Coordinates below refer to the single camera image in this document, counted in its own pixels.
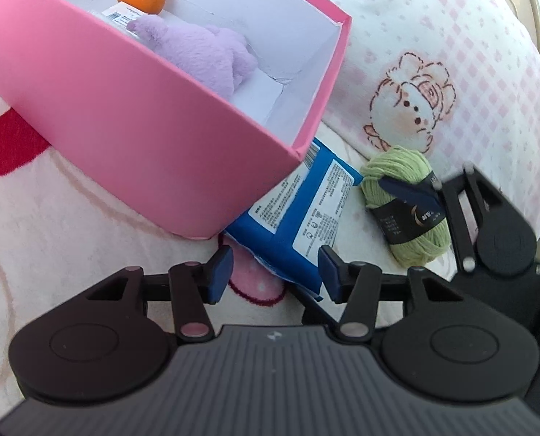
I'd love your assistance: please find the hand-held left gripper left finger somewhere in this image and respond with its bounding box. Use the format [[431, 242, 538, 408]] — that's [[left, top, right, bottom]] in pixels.
[[86, 245, 235, 343]]

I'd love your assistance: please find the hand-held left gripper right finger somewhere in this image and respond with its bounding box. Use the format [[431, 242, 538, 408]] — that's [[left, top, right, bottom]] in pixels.
[[319, 245, 473, 343]]

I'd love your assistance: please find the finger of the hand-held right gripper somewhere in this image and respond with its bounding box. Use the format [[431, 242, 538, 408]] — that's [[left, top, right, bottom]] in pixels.
[[379, 163, 510, 274]]

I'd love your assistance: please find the green yarn ball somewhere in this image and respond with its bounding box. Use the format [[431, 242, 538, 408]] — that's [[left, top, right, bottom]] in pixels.
[[360, 145, 450, 268]]

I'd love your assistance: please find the blue snack packet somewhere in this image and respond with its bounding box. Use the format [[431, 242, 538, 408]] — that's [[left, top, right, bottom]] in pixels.
[[219, 138, 364, 303]]

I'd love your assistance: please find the pink cardboard box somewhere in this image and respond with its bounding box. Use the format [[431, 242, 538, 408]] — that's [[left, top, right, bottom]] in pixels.
[[0, 0, 350, 241]]

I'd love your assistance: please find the purple plush toy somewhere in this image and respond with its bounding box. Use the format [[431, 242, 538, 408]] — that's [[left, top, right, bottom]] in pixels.
[[127, 15, 258, 98]]

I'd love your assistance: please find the small white packet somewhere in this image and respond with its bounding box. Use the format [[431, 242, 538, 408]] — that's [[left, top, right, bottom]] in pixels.
[[101, 2, 144, 37]]

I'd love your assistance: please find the pink checked pillow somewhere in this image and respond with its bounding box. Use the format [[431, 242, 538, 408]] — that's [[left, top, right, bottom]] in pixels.
[[318, 0, 540, 241]]

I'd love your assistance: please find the printed bear blanket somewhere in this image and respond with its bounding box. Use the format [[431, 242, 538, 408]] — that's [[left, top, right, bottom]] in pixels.
[[0, 68, 540, 419]]

